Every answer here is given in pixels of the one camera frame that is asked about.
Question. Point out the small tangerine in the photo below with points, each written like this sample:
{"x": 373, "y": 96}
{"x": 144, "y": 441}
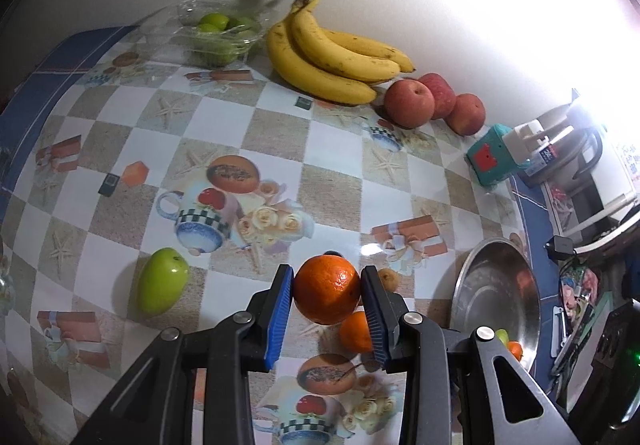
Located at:
{"x": 354, "y": 332}
{"x": 515, "y": 351}

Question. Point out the dark round fruit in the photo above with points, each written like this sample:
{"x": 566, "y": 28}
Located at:
{"x": 334, "y": 254}

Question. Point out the black charger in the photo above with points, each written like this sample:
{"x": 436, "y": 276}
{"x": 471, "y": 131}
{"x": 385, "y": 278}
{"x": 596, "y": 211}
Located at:
{"x": 559, "y": 247}

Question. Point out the red apple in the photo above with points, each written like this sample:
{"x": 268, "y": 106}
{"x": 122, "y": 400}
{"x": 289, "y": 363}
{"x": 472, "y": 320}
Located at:
{"x": 466, "y": 114}
{"x": 409, "y": 103}
{"x": 442, "y": 92}

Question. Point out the yellow banana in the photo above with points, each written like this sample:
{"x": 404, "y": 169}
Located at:
{"x": 370, "y": 45}
{"x": 340, "y": 62}
{"x": 310, "y": 77}

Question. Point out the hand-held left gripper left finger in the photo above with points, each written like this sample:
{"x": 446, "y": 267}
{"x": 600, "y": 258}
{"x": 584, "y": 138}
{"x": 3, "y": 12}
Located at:
{"x": 277, "y": 320}

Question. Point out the printed checkered tablecloth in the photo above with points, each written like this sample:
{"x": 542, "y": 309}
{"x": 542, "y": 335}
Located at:
{"x": 325, "y": 150}

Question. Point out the small brown round fruit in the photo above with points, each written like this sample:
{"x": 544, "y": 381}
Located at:
{"x": 389, "y": 279}

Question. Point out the green lime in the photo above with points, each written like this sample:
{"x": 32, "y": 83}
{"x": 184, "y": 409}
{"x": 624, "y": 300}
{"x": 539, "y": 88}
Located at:
{"x": 244, "y": 23}
{"x": 212, "y": 20}
{"x": 206, "y": 29}

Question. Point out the pink packet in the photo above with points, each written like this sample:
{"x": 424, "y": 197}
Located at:
{"x": 575, "y": 290}

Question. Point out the clear plastic container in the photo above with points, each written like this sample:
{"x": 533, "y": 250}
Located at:
{"x": 165, "y": 25}

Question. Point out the large orange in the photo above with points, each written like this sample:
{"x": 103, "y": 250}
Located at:
{"x": 327, "y": 290}

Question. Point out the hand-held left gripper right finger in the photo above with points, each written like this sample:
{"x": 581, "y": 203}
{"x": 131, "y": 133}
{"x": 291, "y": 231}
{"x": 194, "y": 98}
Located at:
{"x": 375, "y": 320}

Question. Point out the steel bowl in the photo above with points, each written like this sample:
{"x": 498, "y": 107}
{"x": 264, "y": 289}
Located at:
{"x": 495, "y": 285}

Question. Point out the green citrus fruit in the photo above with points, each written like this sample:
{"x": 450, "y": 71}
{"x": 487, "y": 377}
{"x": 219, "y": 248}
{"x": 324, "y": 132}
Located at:
{"x": 502, "y": 336}

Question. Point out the teal plastic box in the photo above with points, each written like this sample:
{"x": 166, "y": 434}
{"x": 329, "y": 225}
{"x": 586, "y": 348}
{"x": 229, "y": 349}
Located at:
{"x": 492, "y": 160}

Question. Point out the steel thermos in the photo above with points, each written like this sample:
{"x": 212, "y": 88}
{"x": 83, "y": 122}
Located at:
{"x": 607, "y": 185}

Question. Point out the green apple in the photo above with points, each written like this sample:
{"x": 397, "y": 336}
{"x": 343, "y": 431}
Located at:
{"x": 162, "y": 287}

